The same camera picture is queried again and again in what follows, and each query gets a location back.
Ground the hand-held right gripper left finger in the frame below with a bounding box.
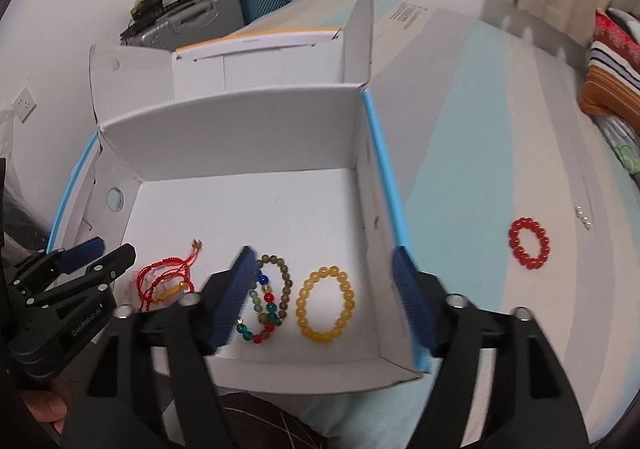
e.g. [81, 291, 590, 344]
[62, 245, 261, 449]

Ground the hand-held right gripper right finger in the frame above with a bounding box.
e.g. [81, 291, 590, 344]
[391, 245, 591, 449]

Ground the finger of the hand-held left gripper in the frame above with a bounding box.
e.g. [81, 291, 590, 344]
[6, 236, 106, 300]
[22, 244, 137, 312]

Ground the multicolour glass bead bracelet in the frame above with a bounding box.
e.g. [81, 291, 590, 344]
[235, 269, 281, 345]

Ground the red cord bracelet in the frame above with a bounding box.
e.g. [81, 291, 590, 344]
[134, 239, 204, 292]
[142, 274, 197, 314]

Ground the brown and green bead bracelet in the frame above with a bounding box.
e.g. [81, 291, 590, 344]
[250, 254, 296, 326]

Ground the yellow bead bracelet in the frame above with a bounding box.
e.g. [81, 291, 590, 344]
[295, 266, 357, 345]

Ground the blue and yellow cardboard box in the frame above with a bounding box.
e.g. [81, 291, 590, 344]
[47, 0, 433, 387]

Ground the person's left hand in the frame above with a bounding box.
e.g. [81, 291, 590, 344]
[22, 369, 68, 436]

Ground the brown leaf-patterned cloth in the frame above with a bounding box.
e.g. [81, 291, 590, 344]
[220, 391, 331, 449]

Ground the grey suitcase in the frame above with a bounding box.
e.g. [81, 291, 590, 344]
[120, 0, 246, 52]

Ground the floral quilt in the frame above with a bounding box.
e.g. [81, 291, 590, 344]
[597, 115, 640, 182]

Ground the striped pillow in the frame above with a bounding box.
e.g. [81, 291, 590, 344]
[579, 8, 640, 117]

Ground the red bead bracelet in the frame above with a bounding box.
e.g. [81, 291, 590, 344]
[508, 217, 551, 271]

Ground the white wall socket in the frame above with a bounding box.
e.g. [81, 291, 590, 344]
[12, 86, 36, 122]

